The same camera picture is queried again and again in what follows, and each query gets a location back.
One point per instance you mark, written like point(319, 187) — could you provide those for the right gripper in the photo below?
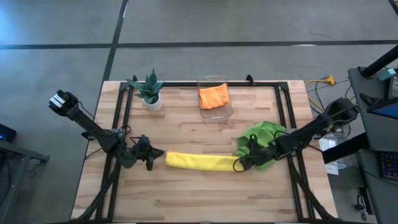
point(262, 155)

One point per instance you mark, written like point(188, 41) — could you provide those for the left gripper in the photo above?
point(136, 155)

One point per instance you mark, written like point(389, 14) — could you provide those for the green microfiber towel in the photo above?
point(264, 132)

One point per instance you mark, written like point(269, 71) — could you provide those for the yellow microfiber towel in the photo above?
point(199, 161)

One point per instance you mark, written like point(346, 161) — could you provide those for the orange microfiber towel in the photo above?
point(214, 96)

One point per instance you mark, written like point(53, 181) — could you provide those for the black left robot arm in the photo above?
point(87, 123)

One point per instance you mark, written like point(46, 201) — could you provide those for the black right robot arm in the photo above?
point(311, 127)

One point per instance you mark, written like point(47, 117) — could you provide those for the clear plastic bin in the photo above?
point(217, 116)

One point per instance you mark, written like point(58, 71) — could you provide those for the snake plant in white pot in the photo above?
point(150, 93)

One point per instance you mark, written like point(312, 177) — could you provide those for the black table clamp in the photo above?
point(88, 136)

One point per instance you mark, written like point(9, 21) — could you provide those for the white paper sheet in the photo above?
point(329, 144)

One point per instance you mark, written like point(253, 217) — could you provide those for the black metal bar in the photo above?
point(342, 149)

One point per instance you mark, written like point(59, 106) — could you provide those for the dark metal side table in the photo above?
point(18, 152)

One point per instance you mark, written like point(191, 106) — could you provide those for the grey desk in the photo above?
point(379, 137)

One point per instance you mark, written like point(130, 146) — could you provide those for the black backlit keyboard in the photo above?
point(390, 166)

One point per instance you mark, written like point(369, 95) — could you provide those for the blue-lit black device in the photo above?
point(7, 133)

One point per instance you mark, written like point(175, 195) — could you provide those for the laptop with blue screen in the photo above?
point(388, 110)

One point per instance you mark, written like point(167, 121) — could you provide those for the teal box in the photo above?
point(387, 74)

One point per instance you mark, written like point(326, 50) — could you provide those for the black pole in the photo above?
point(382, 62)

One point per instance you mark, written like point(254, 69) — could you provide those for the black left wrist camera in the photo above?
point(143, 141)

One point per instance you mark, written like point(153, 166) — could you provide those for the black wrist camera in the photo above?
point(252, 143)
point(143, 141)

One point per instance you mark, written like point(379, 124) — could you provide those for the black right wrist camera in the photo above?
point(252, 143)

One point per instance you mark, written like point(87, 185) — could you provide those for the black aluminium rig frame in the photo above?
point(123, 85)

